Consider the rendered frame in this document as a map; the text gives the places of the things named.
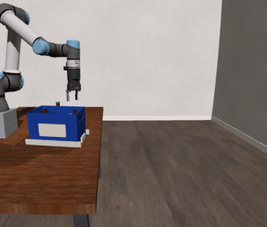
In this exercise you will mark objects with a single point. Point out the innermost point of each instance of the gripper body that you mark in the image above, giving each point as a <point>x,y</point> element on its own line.
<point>73,75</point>

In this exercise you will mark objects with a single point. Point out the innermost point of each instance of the blue plastic crate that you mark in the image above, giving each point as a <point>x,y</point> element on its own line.
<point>58,124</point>

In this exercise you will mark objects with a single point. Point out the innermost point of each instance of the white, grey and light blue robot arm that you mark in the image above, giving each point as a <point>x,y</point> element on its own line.
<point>16,21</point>

